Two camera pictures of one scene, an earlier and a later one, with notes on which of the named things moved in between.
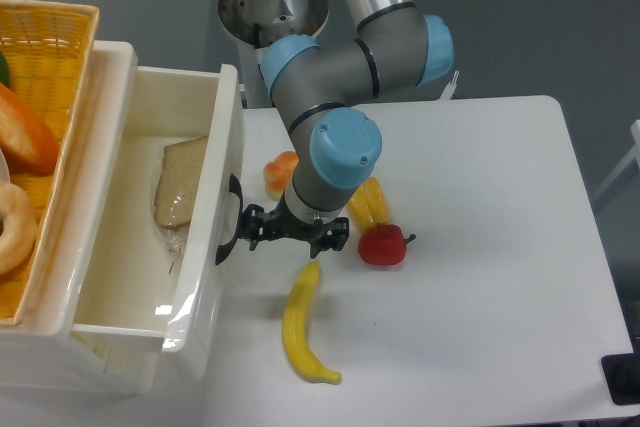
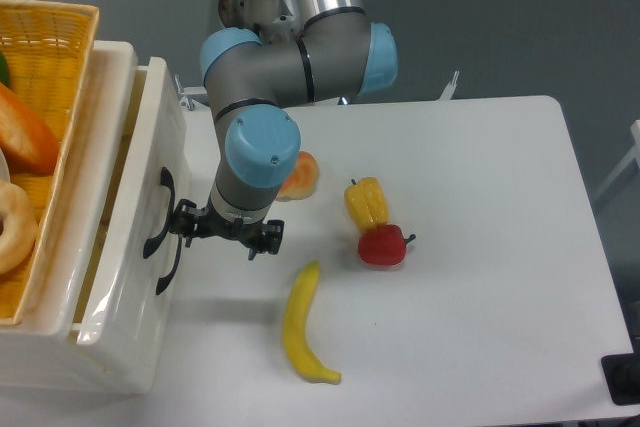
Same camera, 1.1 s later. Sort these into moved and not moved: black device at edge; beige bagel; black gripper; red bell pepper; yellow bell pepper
Moved: black gripper
Not moved: yellow bell pepper; black device at edge; red bell pepper; beige bagel
